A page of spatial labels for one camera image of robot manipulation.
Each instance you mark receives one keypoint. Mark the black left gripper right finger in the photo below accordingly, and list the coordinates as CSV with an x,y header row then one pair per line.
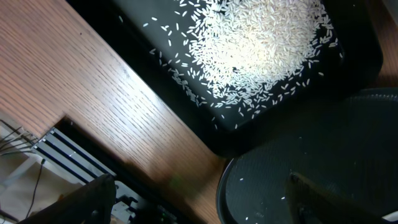
x,y
302,194

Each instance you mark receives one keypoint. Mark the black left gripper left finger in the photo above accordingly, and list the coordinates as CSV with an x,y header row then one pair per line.
x,y
91,203

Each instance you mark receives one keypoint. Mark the pile of white rice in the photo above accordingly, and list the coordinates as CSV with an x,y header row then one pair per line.
x,y
236,59

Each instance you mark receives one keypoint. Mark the black rail with green clips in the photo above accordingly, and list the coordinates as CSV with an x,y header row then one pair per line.
x,y
72,150

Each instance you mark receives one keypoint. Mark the black rectangular tray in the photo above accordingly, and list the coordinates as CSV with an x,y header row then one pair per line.
x,y
361,64

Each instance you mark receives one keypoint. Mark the round black tray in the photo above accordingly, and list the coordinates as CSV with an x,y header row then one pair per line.
x,y
348,148

